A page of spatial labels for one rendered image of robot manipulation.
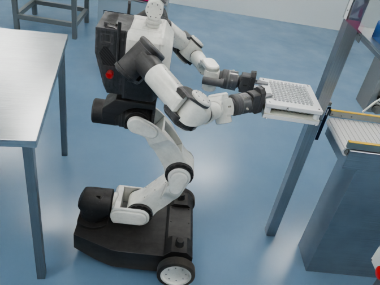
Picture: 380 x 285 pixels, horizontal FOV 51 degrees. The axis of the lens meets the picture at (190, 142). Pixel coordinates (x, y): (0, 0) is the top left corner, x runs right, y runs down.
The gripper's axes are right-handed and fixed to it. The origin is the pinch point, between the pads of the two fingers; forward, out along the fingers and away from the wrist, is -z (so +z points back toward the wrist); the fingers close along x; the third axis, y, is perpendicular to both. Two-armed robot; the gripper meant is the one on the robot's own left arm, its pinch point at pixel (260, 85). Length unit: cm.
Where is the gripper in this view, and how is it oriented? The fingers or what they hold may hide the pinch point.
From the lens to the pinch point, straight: 183.5
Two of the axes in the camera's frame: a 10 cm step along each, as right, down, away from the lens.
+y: -1.5, 5.6, -8.2
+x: -1.3, 8.1, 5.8
